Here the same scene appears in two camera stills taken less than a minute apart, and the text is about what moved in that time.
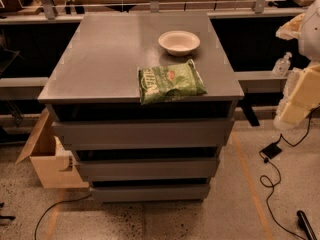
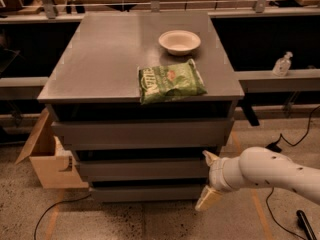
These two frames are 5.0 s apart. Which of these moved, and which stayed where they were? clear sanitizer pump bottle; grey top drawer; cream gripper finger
Moved: cream gripper finger
Stayed: grey top drawer; clear sanitizer pump bottle
